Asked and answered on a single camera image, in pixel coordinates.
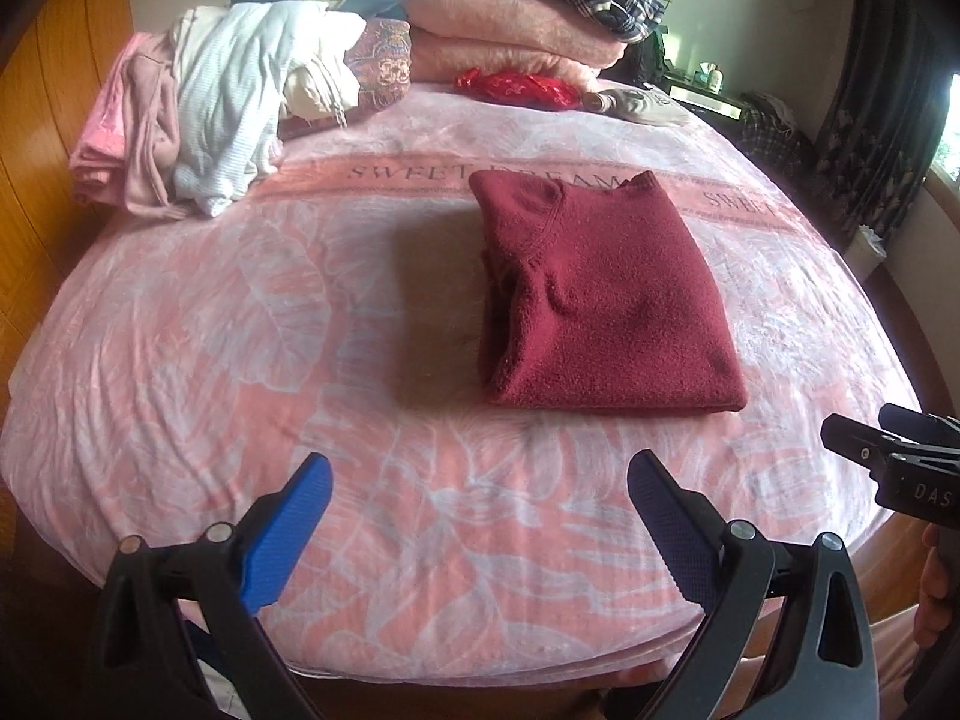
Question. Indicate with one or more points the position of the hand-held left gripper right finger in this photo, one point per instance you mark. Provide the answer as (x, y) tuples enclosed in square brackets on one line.
[(679, 532)]

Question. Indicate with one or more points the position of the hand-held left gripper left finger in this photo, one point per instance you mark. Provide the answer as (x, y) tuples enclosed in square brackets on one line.
[(289, 532)]

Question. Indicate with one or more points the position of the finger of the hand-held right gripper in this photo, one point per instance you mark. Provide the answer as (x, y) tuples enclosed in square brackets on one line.
[(919, 420), (870, 442)]

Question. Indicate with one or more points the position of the maroon knit sweater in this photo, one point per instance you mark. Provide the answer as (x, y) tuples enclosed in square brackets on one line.
[(607, 292)]

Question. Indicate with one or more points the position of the pile of white and pink clothes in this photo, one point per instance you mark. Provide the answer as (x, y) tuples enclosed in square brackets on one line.
[(240, 97)]

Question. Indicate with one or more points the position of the person's right hand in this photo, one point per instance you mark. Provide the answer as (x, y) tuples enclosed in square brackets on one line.
[(941, 585)]

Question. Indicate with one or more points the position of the pink leaf print blanket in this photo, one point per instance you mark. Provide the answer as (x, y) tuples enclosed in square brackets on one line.
[(300, 360)]

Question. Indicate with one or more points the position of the white waste bin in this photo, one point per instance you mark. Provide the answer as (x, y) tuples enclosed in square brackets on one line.
[(870, 251)]

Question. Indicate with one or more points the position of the window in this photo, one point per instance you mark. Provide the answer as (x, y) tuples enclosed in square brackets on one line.
[(949, 135)]

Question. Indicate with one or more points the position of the plaid clothing pile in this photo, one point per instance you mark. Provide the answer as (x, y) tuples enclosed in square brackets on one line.
[(776, 131)]

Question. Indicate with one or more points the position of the dark patterned curtain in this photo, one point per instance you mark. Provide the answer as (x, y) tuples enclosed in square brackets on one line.
[(877, 90)]

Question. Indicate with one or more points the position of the dark side table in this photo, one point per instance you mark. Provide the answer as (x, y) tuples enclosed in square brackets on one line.
[(705, 101)]

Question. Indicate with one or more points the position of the green tissue box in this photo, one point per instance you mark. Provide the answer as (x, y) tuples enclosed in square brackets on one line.
[(706, 77)]

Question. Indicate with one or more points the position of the grey round pouch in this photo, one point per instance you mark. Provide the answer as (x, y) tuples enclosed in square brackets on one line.
[(637, 105)]

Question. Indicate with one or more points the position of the mauve garment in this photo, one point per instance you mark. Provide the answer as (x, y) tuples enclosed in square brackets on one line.
[(154, 142)]

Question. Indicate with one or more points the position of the pink garment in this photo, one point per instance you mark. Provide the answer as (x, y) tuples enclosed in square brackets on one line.
[(101, 142)]

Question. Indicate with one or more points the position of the cream garment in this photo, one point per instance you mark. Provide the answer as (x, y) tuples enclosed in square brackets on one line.
[(319, 94)]

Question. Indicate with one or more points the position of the dark bag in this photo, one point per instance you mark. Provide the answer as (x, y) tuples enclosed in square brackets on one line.
[(651, 52)]

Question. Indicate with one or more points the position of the red shiny cloth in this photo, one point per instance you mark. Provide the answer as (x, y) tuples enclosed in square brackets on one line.
[(517, 86)]

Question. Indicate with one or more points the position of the patterned paisley pillow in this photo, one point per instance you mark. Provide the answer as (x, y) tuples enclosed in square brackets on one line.
[(382, 64)]

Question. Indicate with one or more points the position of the folded pink fleece blanket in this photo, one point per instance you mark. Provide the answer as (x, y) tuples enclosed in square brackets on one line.
[(510, 60), (495, 7)]

